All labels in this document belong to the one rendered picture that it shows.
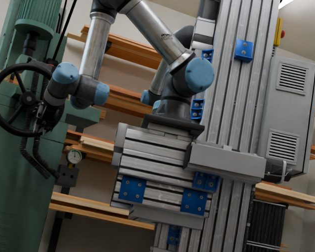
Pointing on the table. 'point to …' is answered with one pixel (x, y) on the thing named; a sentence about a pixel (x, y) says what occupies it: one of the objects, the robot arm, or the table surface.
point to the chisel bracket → (22, 61)
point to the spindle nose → (30, 43)
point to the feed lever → (61, 38)
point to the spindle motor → (38, 17)
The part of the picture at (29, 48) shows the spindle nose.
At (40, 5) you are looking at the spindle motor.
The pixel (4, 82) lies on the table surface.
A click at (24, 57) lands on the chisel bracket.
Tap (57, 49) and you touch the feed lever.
